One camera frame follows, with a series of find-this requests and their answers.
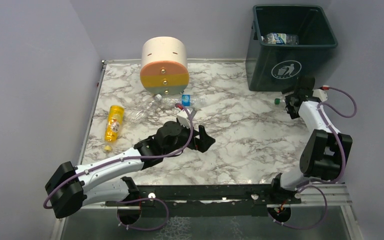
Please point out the yellow drink bottle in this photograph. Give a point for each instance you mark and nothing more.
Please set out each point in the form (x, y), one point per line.
(113, 126)

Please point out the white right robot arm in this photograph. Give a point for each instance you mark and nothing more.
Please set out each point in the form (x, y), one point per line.
(326, 153)

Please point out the dark green trash bin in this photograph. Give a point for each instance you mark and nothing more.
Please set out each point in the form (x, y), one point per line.
(276, 68)

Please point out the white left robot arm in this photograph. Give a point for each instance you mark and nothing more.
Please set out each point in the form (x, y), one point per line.
(72, 187)

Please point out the round pastel drawer cabinet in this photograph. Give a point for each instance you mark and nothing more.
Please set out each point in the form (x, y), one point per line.
(164, 66)

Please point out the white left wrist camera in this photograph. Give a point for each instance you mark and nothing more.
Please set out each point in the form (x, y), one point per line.
(184, 116)

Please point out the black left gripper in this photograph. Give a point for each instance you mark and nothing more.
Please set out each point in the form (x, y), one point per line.
(196, 141)

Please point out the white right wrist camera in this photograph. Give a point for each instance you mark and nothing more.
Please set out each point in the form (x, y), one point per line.
(320, 94)

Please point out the black front mounting rail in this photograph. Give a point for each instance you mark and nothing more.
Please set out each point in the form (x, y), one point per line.
(212, 200)

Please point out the clear bottle blue label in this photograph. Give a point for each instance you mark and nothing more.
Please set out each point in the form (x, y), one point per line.
(187, 100)

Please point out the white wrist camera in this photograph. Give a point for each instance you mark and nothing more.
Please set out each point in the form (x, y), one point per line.
(320, 94)
(184, 116)

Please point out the clear bottle green cap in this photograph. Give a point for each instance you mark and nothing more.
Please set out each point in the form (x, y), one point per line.
(280, 101)

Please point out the clear bottle green-white label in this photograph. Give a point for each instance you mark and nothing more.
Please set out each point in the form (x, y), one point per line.
(275, 38)

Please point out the crushed clear bottle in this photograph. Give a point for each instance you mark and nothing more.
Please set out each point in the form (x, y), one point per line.
(143, 110)

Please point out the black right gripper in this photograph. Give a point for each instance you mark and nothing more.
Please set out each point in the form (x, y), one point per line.
(293, 100)

